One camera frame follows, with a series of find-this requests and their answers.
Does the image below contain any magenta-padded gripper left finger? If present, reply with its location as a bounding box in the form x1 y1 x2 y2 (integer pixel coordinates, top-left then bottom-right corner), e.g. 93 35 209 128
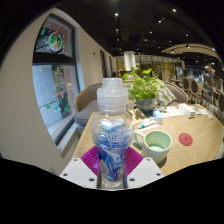
59 145 103 190

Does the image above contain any white printed leaflet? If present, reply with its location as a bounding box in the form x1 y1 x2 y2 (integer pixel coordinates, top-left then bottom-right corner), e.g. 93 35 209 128
163 105 184 118

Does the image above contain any grey curved sofa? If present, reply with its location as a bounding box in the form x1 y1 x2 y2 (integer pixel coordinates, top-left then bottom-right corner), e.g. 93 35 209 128
73 81 189 134

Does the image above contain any window with festive decals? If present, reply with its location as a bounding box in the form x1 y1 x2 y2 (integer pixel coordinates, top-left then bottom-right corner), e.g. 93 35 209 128
32 13 81 145

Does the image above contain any group of ceiling lights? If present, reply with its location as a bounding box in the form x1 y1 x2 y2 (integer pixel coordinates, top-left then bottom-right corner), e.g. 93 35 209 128
113 7 218 54

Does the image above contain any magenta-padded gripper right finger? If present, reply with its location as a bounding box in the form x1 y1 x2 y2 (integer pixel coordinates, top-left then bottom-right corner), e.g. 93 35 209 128
122 145 166 190

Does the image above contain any green potted plant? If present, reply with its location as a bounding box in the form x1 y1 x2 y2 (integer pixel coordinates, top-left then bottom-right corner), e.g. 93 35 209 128
121 67 169 116

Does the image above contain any white round column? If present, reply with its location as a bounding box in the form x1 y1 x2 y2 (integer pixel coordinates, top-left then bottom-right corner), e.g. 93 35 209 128
123 50 137 72

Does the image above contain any light blue tissue pack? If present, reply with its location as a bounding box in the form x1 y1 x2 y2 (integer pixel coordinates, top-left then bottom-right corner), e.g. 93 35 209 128
152 108 164 125

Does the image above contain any grey white chevron pillow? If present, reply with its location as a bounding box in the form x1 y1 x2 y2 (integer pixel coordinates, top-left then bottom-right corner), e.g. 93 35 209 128
159 85 178 107

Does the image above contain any group of dining chairs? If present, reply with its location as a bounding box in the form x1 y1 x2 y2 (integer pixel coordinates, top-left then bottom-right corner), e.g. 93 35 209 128
169 75 224 116

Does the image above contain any clear blue-label water bottle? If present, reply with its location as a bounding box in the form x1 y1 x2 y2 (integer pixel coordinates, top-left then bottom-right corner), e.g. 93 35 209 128
90 77 136 190

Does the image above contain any clear drinking glass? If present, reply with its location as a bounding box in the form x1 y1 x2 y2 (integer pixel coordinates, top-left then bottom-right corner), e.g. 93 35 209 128
207 103 216 120

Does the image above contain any white orange carton box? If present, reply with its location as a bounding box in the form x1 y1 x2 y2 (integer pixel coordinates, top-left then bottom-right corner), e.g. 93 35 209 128
177 102 197 120

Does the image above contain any flat round red coaster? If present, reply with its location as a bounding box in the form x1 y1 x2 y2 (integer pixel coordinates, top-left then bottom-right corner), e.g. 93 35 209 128
178 132 194 147

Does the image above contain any pale green mug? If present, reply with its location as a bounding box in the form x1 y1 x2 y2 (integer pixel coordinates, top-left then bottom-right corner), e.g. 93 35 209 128
133 129 174 165

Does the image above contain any white tube with teal cap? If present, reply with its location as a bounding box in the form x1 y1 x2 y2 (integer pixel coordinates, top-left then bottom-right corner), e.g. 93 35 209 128
137 118 158 130

